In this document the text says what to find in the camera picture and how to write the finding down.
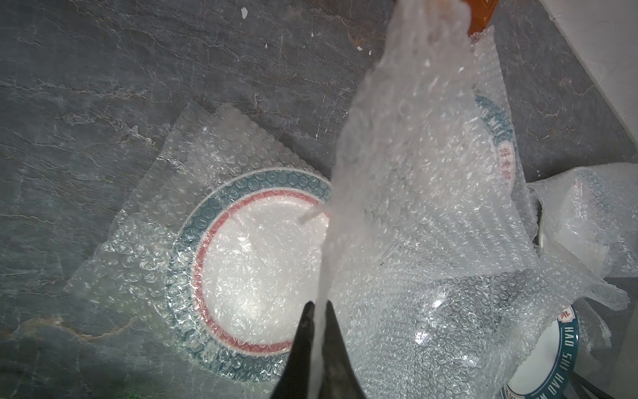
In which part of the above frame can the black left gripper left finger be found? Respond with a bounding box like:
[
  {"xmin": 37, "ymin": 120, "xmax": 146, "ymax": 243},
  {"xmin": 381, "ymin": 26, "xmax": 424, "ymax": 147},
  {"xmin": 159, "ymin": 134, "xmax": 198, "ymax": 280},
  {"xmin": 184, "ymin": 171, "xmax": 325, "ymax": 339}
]
[{"xmin": 271, "ymin": 301, "xmax": 315, "ymax": 399}]

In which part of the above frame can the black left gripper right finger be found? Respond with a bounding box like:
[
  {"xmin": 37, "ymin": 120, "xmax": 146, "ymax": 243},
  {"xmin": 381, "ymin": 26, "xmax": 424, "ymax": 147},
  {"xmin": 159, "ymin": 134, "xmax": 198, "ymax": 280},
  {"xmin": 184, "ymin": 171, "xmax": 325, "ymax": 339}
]
[{"xmin": 319, "ymin": 301, "xmax": 367, "ymax": 399}]

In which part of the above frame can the large bubble wrap sheet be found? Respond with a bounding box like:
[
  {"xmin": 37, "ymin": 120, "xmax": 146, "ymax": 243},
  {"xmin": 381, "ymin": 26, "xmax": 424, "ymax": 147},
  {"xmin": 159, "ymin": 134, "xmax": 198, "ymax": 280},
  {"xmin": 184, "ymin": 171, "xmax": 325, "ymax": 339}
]
[{"xmin": 320, "ymin": 1, "xmax": 629, "ymax": 398}]

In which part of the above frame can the bubble wrapped plate front left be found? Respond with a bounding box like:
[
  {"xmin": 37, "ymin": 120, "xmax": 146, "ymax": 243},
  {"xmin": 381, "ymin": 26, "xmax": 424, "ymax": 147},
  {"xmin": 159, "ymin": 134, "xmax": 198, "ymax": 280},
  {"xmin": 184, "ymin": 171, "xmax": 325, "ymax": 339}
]
[{"xmin": 66, "ymin": 102, "xmax": 331, "ymax": 398}]

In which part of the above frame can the bubble wrapped plate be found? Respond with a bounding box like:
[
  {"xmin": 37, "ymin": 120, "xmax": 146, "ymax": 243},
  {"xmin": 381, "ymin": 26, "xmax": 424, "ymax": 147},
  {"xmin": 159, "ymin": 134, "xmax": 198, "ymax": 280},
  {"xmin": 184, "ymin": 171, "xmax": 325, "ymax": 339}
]
[
  {"xmin": 66, "ymin": 102, "xmax": 331, "ymax": 398},
  {"xmin": 530, "ymin": 163, "xmax": 637, "ymax": 278},
  {"xmin": 470, "ymin": 27, "xmax": 538, "ymax": 239}
]

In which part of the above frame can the bubble wrapped plate back middle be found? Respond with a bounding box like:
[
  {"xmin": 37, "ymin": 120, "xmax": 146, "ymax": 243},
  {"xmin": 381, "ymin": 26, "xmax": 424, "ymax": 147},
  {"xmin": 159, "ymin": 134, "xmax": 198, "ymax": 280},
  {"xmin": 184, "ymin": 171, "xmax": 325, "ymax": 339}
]
[{"xmin": 470, "ymin": 27, "xmax": 538, "ymax": 239}]

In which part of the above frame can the bubble wrapped plate back right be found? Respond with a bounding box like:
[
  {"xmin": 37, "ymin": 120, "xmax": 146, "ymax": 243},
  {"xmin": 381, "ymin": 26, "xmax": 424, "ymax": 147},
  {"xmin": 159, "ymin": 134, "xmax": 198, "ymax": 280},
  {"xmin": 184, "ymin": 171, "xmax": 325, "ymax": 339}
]
[{"xmin": 530, "ymin": 163, "xmax": 637, "ymax": 278}]

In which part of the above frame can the brown wooden block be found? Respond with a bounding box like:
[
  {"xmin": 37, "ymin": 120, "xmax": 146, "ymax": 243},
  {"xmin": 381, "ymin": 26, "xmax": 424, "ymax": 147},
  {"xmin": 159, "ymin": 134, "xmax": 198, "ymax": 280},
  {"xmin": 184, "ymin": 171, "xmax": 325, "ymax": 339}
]
[{"xmin": 464, "ymin": 0, "xmax": 499, "ymax": 37}]

